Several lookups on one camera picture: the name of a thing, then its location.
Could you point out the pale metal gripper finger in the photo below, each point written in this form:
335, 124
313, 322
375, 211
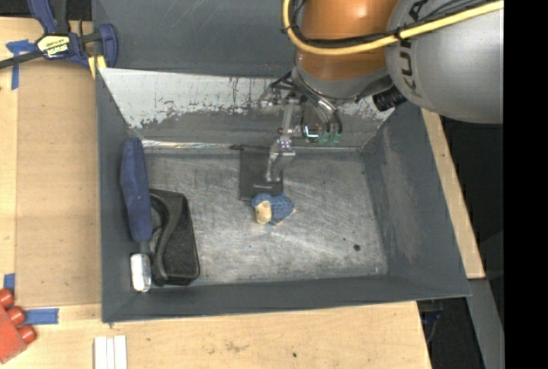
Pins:
280, 170
271, 166

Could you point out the blue and tan toy animal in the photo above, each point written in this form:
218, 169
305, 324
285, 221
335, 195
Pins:
276, 206

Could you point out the grey metal bin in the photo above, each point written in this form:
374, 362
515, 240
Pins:
299, 239

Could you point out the black cylinder on white bracket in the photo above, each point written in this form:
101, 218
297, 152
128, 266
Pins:
388, 99

